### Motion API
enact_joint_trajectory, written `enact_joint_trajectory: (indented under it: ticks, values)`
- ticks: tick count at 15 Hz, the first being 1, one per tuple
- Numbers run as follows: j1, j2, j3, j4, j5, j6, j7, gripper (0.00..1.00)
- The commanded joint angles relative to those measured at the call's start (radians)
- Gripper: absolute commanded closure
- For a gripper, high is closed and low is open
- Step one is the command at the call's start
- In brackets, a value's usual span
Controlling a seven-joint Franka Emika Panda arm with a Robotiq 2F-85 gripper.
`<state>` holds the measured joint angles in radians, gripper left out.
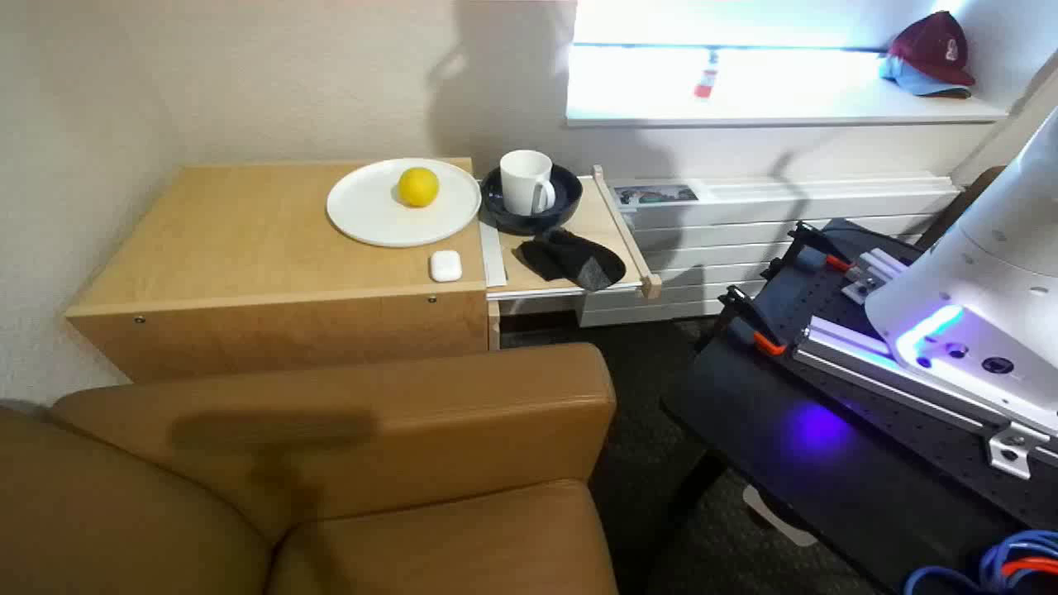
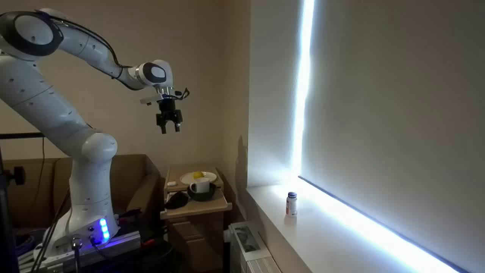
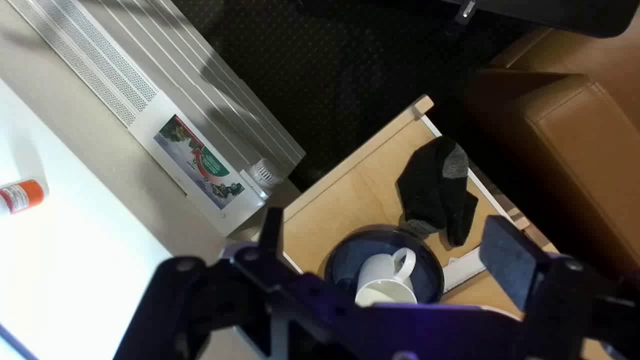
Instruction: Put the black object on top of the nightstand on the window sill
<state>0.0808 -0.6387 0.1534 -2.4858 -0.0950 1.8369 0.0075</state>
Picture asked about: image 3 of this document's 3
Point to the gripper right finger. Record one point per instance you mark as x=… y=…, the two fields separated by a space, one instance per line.
x=565 y=300

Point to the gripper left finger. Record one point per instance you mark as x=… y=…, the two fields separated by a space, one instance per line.
x=190 y=305

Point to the light wooden nightstand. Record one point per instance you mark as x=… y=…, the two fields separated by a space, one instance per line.
x=350 y=195

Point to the white flat bar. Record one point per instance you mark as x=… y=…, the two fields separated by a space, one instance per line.
x=465 y=267

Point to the printed sticker on radiator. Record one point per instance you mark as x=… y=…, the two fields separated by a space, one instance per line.
x=200 y=162

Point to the white radiator thermostat knob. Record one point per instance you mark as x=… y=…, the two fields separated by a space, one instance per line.
x=264 y=173

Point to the brown leather armchair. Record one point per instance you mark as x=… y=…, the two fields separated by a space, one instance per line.
x=585 y=145

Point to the dark blue bowl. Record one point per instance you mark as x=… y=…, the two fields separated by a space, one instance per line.
x=345 y=260

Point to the black and grey sock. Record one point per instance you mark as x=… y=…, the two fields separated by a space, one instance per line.
x=435 y=190

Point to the white ceramic mug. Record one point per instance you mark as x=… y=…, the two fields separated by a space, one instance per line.
x=385 y=280

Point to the orange bottle with white label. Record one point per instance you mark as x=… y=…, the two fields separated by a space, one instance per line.
x=22 y=196

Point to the white wall radiator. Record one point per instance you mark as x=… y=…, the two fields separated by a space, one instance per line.
x=165 y=75

